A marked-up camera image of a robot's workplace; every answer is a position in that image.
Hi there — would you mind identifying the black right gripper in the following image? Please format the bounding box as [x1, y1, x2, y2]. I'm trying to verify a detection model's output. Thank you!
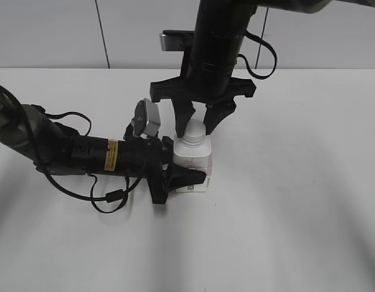
[150, 54, 256, 137]

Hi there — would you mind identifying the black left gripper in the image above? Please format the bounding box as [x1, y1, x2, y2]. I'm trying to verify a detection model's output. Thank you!
[116, 136, 206, 204]

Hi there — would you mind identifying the white round bottle cap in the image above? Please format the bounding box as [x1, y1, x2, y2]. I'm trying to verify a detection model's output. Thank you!
[182, 119, 206, 145]

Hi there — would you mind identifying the white yili changqing bottle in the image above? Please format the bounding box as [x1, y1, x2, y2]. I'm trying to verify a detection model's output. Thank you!
[173, 137, 212, 193]

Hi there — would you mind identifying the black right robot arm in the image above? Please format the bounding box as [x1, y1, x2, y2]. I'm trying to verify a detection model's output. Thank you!
[150, 0, 329, 137]

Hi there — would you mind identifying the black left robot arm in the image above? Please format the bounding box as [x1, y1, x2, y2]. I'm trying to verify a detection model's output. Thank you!
[0, 85, 206, 207]

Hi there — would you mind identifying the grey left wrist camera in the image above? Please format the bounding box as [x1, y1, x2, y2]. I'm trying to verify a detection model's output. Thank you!
[123, 98, 161, 141]

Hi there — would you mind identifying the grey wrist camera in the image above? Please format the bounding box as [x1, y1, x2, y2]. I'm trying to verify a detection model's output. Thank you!
[159, 30, 194, 52]
[123, 98, 161, 141]

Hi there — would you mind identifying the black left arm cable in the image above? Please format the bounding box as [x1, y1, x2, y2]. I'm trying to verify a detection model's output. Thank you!
[10, 100, 149, 214]

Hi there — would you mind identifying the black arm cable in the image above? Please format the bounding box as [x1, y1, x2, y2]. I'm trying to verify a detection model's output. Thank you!
[10, 100, 149, 214]
[236, 30, 278, 80]

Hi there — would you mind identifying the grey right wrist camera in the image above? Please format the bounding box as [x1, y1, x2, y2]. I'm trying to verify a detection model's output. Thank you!
[159, 30, 194, 52]

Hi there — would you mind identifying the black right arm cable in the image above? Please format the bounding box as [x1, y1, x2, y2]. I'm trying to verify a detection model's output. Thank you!
[236, 30, 278, 80]

